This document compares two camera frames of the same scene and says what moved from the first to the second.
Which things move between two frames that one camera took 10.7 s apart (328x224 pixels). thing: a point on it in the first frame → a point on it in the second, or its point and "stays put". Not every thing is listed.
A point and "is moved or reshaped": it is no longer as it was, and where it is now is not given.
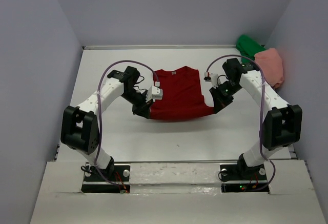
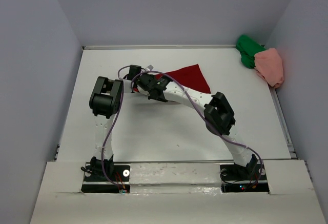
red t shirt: (182, 95) is moved or reshaped
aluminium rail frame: (160, 47) stays put
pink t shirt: (271, 64) stays put
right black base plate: (238, 178) stays put
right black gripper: (220, 101) → (163, 101)
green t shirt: (248, 47) stays put
